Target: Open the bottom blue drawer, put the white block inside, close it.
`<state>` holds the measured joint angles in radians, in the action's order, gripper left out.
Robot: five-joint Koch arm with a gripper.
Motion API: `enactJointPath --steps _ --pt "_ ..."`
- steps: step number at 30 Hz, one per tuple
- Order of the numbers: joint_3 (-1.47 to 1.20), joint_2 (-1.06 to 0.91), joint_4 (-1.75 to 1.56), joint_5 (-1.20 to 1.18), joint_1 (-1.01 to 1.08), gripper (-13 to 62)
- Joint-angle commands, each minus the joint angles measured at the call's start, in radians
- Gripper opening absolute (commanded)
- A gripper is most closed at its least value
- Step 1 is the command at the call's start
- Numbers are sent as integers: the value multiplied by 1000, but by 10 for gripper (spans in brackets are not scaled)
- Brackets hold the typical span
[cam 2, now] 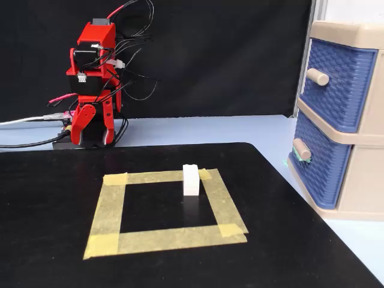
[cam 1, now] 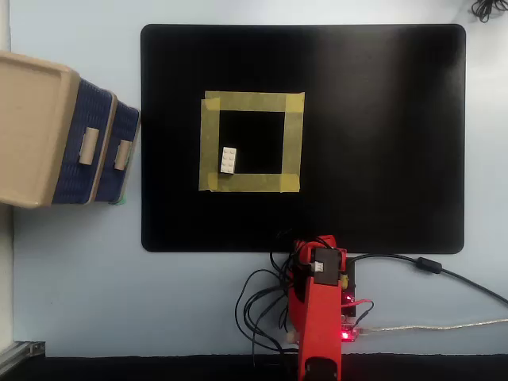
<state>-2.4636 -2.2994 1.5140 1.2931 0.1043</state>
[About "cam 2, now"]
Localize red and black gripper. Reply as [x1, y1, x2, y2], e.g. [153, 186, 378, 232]
[66, 71, 117, 146]

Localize blue woven drawer taped knob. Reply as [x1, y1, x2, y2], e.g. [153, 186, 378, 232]
[288, 112, 353, 210]

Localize white cube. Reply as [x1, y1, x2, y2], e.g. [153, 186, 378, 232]
[182, 164, 200, 197]

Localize blue woven drawer plain knob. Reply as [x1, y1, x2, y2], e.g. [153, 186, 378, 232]
[298, 38, 379, 134]

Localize beige plastic drawer cabinet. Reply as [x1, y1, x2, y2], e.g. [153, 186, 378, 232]
[286, 20, 384, 223]

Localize yellow masking tape strip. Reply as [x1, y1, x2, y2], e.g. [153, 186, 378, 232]
[103, 168, 221, 185]
[83, 223, 248, 260]
[197, 169, 250, 238]
[83, 173, 128, 259]

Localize black table mat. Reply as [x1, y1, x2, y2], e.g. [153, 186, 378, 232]
[0, 142, 384, 288]

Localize black backdrop cloth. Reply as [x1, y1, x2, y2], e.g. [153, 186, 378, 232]
[0, 0, 314, 121]

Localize green tape on knob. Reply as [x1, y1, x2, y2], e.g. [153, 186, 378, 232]
[281, 146, 313, 166]

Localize pink sleeved wire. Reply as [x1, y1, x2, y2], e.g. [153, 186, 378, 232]
[47, 92, 80, 107]

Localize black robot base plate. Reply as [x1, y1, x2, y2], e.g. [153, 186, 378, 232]
[52, 138, 116, 150]

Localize thin black servo wires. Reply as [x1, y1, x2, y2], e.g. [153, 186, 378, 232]
[112, 0, 160, 142]

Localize thick black power cable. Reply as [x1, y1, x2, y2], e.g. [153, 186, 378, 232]
[0, 131, 71, 149]

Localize white USB cable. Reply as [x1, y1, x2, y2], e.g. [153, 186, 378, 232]
[0, 112, 65, 127]

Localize red wire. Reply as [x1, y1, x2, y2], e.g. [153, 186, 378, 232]
[106, 1, 136, 20]

